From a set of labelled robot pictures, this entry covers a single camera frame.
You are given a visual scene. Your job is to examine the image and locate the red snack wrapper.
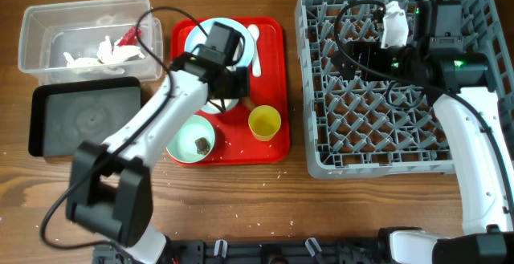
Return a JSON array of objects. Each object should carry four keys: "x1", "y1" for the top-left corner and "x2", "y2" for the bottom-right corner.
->
[{"x1": 114, "y1": 26, "x2": 142, "y2": 47}]

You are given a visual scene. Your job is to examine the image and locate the clear plastic waste bin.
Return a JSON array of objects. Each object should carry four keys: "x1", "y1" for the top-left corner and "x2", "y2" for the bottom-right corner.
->
[{"x1": 18, "y1": 0, "x2": 163, "y2": 85}]

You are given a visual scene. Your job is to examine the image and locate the yellow plastic cup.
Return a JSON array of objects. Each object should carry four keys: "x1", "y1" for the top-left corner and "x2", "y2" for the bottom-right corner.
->
[{"x1": 248, "y1": 105, "x2": 282, "y2": 141}]

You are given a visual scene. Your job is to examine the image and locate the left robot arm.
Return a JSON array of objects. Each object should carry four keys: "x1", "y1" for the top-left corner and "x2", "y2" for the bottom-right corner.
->
[{"x1": 61, "y1": 20, "x2": 255, "y2": 263}]

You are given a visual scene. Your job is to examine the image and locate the large light blue plate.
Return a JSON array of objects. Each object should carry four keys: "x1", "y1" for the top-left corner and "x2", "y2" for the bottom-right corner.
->
[{"x1": 184, "y1": 18, "x2": 255, "y2": 67}]

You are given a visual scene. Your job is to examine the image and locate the white tissue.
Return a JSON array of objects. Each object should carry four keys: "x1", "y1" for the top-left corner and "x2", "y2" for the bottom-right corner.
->
[{"x1": 63, "y1": 36, "x2": 145, "y2": 75}]

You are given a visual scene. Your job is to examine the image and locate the grey dishwasher rack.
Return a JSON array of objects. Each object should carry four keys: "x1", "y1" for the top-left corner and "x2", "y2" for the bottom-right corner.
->
[{"x1": 295, "y1": 0, "x2": 513, "y2": 179}]

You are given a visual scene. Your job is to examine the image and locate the light blue rice bowl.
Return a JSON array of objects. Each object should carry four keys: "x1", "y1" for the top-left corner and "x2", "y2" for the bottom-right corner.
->
[{"x1": 201, "y1": 99, "x2": 239, "y2": 115}]

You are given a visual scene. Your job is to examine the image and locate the mint green bowl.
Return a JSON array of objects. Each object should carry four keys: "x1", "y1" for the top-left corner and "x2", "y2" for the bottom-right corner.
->
[{"x1": 166, "y1": 115, "x2": 216, "y2": 164}]

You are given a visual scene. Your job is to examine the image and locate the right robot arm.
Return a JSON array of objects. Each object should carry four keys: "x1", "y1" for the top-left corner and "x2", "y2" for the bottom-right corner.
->
[{"x1": 332, "y1": 1, "x2": 513, "y2": 263}]

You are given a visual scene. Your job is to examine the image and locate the white plastic spoon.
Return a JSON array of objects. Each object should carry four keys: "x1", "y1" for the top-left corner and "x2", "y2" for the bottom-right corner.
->
[{"x1": 247, "y1": 24, "x2": 262, "y2": 78}]

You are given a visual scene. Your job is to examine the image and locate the brown sweet potato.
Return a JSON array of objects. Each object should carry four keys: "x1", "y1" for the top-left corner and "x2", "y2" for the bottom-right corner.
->
[{"x1": 240, "y1": 97, "x2": 257, "y2": 112}]

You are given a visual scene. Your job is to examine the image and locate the black food waste tray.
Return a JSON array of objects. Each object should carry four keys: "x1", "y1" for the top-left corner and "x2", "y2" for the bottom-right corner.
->
[{"x1": 28, "y1": 77, "x2": 142, "y2": 157}]

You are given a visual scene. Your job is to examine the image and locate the dark mushroom scrap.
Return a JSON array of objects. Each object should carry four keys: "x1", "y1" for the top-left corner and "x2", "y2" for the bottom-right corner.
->
[{"x1": 194, "y1": 137, "x2": 211, "y2": 156}]

